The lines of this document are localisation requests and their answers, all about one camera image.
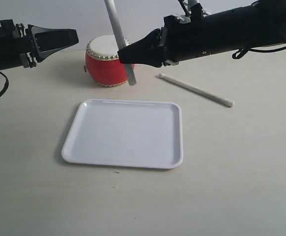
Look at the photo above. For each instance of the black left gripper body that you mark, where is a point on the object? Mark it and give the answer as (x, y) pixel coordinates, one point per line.
(17, 47)

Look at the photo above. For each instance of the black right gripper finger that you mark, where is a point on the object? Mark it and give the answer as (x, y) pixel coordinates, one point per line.
(142, 55)
(152, 40)

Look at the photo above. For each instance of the white rectangular plastic tray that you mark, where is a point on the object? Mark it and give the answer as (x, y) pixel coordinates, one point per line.
(126, 133)

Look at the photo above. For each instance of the wooden drumstick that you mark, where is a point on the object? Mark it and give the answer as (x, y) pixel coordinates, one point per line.
(197, 90)
(119, 37)

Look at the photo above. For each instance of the small red drum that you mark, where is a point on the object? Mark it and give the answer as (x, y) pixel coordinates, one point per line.
(102, 61)

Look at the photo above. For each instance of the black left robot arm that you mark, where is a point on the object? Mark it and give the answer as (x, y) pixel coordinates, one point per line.
(28, 46)

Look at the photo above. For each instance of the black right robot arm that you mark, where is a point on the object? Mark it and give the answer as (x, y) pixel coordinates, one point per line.
(252, 28)

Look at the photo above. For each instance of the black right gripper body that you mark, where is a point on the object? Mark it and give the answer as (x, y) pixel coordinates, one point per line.
(181, 41)

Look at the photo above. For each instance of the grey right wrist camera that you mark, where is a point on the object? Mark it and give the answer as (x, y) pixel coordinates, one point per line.
(191, 9)

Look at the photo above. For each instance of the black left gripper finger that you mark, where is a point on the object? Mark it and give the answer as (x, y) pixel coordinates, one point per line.
(40, 33)
(45, 48)

